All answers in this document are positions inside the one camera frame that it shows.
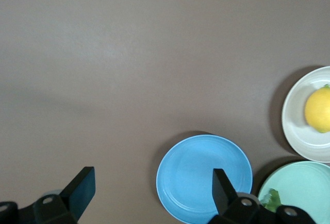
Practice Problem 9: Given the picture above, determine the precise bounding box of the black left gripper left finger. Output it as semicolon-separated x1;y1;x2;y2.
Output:
0;166;96;224

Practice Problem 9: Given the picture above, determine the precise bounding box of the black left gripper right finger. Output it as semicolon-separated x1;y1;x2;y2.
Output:
209;168;314;224

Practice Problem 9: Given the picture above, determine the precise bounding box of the pale green plate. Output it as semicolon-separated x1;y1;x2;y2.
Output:
257;161;330;224

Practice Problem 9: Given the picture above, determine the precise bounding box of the pale beige plate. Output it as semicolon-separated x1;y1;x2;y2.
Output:
281;66;330;163

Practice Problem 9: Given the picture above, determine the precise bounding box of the blue plate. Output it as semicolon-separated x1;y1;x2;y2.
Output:
156;134;253;224

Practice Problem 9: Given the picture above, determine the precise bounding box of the yellow lemon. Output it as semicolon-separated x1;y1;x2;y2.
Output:
304;83;330;134

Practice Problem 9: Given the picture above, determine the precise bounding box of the green lettuce leaf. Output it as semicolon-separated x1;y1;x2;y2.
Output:
260;188;283;213

